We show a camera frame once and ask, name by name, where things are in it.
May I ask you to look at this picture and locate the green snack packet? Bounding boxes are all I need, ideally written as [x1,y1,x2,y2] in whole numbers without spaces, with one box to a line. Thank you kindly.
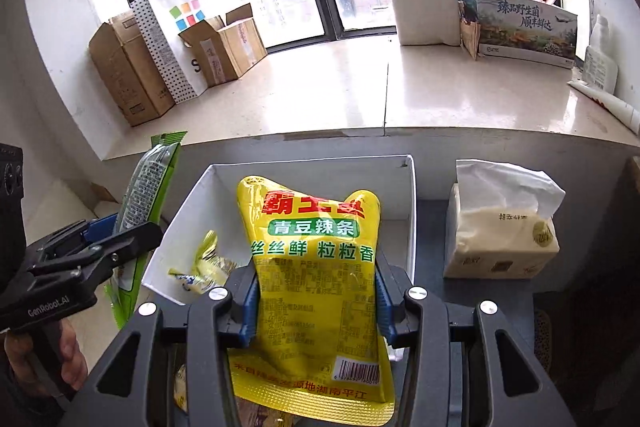
[104,132,188,330]

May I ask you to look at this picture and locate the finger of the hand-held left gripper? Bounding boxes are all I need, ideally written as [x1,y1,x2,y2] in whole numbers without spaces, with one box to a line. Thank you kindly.
[20,221,164,290]
[30,216,122,260]

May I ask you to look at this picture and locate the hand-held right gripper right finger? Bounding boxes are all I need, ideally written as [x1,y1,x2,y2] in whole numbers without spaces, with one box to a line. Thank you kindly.
[374,263,576,427]

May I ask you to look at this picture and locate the person's left hand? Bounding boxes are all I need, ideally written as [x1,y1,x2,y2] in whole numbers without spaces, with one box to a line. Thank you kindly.
[2,318,89,399]

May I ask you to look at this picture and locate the white plastic bottle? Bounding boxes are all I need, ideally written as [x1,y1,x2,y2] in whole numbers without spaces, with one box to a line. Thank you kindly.
[582,14,621,90]

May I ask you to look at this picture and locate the white polka dot paper bag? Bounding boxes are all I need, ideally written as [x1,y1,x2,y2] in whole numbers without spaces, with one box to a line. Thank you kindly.
[131,0,211,104]

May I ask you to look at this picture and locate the tall brown cardboard box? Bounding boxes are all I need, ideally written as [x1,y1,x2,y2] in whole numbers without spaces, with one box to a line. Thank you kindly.
[89,11,176,128]

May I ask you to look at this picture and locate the small yellow snack packet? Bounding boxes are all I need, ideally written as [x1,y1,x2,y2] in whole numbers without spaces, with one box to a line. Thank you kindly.
[167,231,239,296]

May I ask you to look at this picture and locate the white foam box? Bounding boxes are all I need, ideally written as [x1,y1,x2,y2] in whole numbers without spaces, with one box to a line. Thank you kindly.
[387,0,464,47]

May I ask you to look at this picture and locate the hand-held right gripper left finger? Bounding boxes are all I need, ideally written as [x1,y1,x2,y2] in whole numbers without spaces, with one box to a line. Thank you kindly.
[75,264,262,427]

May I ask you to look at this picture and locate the large yellow snack bag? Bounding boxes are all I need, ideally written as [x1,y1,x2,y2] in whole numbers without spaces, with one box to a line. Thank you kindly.
[227,176,396,426]

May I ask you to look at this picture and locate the open brown cardboard box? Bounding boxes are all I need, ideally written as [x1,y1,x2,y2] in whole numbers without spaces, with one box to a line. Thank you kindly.
[178,3,269,88]

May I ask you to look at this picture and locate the small brown snack packet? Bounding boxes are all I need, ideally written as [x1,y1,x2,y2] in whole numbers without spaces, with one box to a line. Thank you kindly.
[234,397,301,427]

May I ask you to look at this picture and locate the small brown paper bag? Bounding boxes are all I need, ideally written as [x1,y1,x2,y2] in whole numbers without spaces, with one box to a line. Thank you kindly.
[460,19,482,60]

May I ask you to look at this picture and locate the beige sofa cushion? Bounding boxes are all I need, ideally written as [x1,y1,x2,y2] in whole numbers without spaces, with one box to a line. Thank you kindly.
[22,188,127,239]

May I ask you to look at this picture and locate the white tube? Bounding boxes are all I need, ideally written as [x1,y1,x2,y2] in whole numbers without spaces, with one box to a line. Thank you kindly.
[567,79,640,136]

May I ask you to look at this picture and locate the beige tissue pack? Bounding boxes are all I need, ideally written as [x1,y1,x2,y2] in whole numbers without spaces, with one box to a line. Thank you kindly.
[443,159,566,281]

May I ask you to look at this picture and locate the landscape printed box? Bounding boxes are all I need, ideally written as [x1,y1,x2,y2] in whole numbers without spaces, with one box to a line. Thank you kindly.
[456,0,579,69]

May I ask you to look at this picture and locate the white cardboard box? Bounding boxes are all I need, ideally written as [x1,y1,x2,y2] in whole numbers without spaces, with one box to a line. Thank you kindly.
[141,154,417,306]

